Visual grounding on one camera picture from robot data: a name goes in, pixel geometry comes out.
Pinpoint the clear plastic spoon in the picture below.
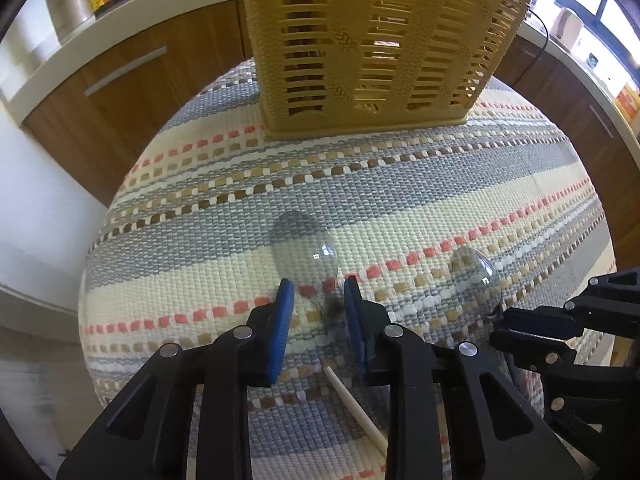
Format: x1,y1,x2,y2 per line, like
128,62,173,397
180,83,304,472
270,210,358,361
447,246,508,323

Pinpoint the black power cable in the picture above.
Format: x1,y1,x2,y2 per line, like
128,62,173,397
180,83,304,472
512,7,551,83

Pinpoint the short silver cabinet handle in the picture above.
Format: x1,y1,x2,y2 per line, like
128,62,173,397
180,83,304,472
588,104,615,137

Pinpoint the striped woven table mat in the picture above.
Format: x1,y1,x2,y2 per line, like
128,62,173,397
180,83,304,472
77,57,619,480

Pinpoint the wooden chopstick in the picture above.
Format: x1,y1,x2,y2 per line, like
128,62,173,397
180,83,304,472
322,366,389,454

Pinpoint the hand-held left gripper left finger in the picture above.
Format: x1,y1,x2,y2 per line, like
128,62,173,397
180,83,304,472
57,280,296,480

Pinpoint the wooden base cabinet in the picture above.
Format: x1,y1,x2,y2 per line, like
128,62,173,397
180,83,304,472
22,0,640,261

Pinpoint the white electric kettle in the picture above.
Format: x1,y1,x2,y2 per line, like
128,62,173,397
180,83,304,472
551,7,584,42

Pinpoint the long silver cabinet handle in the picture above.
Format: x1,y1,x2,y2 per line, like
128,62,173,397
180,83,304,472
83,46,168,97

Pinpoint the orange bottle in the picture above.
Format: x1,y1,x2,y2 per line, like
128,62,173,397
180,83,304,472
614,81,640,123

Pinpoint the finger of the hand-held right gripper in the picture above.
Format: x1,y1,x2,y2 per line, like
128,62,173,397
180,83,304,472
492,269,640,343
489,330,640,443

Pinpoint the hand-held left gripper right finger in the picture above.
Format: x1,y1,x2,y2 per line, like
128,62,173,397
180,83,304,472
344,276,584,480

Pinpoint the yellow plastic slotted basket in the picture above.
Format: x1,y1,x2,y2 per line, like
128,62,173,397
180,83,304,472
237,0,534,142

